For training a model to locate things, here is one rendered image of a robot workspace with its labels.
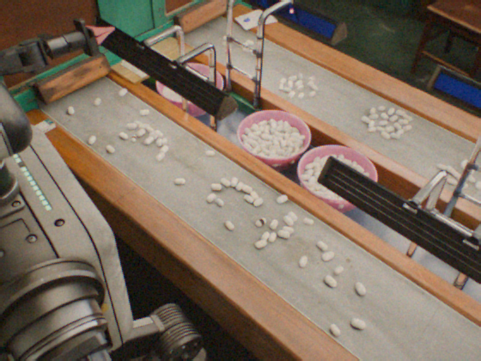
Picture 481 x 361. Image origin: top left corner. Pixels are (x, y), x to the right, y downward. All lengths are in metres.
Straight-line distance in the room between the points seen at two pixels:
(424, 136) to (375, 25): 2.21
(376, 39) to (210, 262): 2.78
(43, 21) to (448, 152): 1.50
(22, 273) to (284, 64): 1.78
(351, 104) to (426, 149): 0.34
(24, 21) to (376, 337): 1.50
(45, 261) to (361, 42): 3.43
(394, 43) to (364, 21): 0.34
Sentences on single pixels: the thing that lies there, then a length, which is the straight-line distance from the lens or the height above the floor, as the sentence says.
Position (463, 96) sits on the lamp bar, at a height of 1.07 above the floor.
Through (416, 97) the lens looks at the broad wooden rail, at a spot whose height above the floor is 0.76.
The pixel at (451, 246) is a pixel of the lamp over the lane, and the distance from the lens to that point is 1.32.
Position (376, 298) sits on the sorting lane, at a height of 0.74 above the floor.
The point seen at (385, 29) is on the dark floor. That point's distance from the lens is 4.20.
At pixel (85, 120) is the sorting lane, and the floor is 0.74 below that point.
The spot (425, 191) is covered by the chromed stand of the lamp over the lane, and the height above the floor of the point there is 1.12.
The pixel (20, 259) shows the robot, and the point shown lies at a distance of 0.79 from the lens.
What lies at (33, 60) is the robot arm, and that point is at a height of 1.20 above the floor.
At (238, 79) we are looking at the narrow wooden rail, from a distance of 2.21.
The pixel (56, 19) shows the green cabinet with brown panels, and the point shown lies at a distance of 2.10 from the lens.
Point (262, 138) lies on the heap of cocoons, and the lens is 1.99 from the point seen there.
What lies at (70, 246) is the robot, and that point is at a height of 1.45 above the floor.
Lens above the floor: 2.06
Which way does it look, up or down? 46 degrees down
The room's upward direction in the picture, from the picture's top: 2 degrees clockwise
